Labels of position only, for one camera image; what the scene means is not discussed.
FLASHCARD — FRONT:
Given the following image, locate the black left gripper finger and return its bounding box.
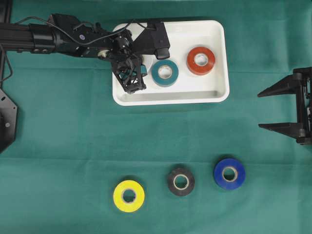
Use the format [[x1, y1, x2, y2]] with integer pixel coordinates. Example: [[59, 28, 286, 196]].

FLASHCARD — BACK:
[[140, 65, 148, 76]]

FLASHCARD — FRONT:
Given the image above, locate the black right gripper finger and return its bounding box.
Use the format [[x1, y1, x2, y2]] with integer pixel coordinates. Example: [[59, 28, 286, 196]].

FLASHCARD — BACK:
[[258, 122, 306, 143], [257, 74, 301, 98]]

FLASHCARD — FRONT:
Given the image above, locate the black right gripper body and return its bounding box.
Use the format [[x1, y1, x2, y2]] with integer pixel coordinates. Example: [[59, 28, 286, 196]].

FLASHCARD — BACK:
[[293, 67, 312, 145]]

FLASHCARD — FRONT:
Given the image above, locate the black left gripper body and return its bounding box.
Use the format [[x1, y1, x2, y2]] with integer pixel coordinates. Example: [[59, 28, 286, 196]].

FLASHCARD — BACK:
[[97, 23, 146, 94]]

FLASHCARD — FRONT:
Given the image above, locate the green tape roll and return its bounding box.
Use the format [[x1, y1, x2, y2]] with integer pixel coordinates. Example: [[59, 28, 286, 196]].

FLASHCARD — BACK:
[[152, 59, 179, 87]]

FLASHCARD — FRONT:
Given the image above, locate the red tape roll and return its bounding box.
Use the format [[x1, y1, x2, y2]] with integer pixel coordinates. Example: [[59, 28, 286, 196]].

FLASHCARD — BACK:
[[187, 46, 215, 76]]

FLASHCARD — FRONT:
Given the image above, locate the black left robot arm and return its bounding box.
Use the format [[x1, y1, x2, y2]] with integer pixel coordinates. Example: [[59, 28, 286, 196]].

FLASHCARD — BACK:
[[0, 14, 155, 94]]

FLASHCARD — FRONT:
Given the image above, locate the white plastic case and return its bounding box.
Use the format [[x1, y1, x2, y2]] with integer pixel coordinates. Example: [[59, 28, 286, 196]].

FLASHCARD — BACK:
[[112, 20, 230, 106]]

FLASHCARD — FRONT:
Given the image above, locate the blue tape roll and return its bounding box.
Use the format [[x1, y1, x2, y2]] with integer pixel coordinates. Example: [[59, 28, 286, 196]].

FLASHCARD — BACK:
[[214, 158, 246, 190]]

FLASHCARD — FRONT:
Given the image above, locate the black tape roll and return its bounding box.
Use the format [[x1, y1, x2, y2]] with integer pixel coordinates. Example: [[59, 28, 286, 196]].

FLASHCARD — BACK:
[[167, 168, 195, 196]]

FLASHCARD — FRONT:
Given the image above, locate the yellow tape roll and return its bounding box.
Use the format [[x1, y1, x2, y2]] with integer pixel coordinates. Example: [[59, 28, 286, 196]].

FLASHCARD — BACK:
[[113, 180, 145, 213]]

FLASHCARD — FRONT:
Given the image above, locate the green cloth mat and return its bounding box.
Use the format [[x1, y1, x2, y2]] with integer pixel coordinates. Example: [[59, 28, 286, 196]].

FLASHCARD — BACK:
[[0, 0, 312, 234]]

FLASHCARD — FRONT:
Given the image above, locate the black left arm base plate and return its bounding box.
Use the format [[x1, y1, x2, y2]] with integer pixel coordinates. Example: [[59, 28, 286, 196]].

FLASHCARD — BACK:
[[0, 89, 18, 153]]

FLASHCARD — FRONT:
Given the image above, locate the black aluminium frame rail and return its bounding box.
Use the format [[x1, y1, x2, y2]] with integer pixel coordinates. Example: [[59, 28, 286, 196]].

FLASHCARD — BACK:
[[0, 0, 13, 23]]

